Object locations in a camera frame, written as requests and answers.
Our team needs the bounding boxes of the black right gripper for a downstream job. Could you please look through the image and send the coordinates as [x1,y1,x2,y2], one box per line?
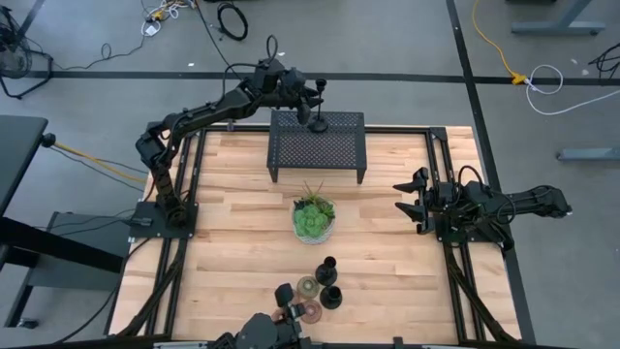
[392,167,469,237]

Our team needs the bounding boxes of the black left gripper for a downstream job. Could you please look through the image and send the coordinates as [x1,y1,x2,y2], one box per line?
[249,66,325,126]

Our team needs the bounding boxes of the tall black candlestick holder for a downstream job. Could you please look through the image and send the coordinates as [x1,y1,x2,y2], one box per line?
[314,255,339,287]
[319,285,344,311]
[307,78,330,135]

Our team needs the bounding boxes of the pink ribbed glass candle holder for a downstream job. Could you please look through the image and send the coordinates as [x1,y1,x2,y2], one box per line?
[299,299,324,325]

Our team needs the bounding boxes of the black perforated metal riser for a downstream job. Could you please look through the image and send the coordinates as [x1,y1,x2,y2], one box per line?
[265,110,368,185]

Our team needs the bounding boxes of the succulent plant in patterned pot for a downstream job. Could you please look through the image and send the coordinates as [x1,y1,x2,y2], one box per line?
[291,181,337,246]

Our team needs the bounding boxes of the grey table foot bar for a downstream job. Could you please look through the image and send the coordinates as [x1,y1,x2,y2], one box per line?
[556,147,620,162]

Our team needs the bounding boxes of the black desk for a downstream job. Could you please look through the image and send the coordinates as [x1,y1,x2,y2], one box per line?
[0,114,132,331]

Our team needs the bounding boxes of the black floor fan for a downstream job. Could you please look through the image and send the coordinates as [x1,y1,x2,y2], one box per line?
[0,4,54,101]

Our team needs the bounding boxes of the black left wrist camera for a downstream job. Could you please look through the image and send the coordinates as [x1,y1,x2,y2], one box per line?
[254,57,287,89]

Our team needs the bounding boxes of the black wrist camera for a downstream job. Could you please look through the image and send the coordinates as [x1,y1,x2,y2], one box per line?
[464,179,493,205]
[254,57,287,89]

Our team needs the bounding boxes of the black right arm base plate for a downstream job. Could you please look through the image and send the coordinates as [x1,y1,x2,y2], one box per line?
[433,217,514,246]

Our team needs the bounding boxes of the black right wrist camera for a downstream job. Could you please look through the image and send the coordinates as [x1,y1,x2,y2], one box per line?
[464,179,493,205]

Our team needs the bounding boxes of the black aluminium table frame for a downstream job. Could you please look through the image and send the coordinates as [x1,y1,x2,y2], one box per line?
[108,124,537,349]

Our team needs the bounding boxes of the black coiled cable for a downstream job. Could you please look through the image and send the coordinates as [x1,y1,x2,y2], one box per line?
[216,1,250,42]

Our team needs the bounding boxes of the white looped cable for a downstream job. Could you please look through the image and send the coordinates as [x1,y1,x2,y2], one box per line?
[525,64,620,116]

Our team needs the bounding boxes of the yellow extension cable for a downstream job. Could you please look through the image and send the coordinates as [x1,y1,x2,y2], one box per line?
[472,0,528,86]

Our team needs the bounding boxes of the white cable bundle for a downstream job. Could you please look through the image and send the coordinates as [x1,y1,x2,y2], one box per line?
[139,0,195,38]

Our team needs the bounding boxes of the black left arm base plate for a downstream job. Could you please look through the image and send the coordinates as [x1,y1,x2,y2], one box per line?
[128,201,200,239]

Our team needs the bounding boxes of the black table-level camera mount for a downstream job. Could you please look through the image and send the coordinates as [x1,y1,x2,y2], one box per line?
[207,282,314,349]

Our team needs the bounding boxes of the thin black floor cable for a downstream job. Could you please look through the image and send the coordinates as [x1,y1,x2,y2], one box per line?
[52,33,146,72]

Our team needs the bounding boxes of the yellow floor cable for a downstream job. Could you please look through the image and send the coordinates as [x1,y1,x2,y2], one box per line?
[50,140,149,185]

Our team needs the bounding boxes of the grey table leg frame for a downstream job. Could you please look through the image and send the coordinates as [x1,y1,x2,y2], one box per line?
[506,0,606,36]

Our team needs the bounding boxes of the black cable bunch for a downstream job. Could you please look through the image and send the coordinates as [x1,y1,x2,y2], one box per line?
[588,42,620,81]

